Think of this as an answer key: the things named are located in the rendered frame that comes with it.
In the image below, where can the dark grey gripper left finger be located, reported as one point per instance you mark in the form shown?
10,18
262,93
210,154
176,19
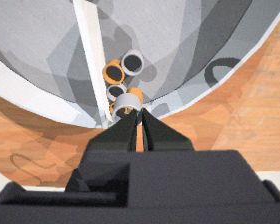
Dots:
118,136

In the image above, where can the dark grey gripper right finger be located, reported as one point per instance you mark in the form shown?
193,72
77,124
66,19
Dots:
162,137

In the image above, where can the orange hollow cylinder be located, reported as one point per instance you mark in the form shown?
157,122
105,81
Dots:
108,77
123,110
136,92

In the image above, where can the silver metal bushing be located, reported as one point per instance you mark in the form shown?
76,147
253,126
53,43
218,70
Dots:
126,100
129,71
111,95

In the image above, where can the grey round turntable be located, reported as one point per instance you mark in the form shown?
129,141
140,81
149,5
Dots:
189,47

